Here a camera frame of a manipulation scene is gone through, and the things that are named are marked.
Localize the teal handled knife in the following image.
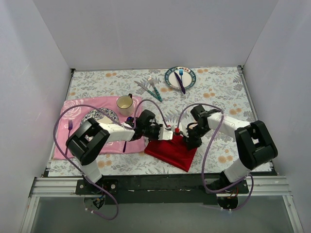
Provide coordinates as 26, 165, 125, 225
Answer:
135, 81, 163, 102

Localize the teal handled fork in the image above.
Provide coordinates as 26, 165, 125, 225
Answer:
148, 76, 161, 98

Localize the cream enamel mug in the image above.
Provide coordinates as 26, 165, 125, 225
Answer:
116, 94, 134, 117

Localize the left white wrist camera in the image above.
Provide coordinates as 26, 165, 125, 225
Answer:
158, 126, 173, 141

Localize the purple spoon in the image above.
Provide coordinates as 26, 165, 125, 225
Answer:
122, 116, 134, 153

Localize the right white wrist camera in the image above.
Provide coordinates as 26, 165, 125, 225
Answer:
173, 124, 189, 138

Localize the blue floral plate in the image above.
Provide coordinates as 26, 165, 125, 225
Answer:
80, 108, 119, 125

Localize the purple fork on placemat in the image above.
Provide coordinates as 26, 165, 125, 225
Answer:
65, 119, 73, 156

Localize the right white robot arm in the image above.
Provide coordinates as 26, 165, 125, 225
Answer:
175, 103, 278, 193

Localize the blue fork on plate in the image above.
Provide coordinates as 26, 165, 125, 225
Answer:
179, 69, 183, 82

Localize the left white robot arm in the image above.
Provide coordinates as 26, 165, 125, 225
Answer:
66, 110, 163, 194

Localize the purple cable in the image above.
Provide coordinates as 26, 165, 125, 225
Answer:
52, 99, 171, 221
176, 103, 255, 211

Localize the white plate blue rim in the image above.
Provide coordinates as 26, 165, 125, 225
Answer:
164, 67, 197, 93

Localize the red cloth napkin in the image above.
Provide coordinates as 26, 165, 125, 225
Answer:
144, 135, 197, 172

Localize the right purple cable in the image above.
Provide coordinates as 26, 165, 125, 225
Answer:
176, 103, 255, 211

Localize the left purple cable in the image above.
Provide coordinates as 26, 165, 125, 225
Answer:
52, 99, 171, 221

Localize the pink floral placemat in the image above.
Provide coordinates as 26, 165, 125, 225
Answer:
56, 96, 146, 155

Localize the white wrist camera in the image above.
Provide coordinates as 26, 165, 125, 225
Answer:
158, 126, 173, 141
173, 124, 189, 138

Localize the purple knife on plate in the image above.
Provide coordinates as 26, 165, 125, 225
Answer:
174, 72, 186, 94

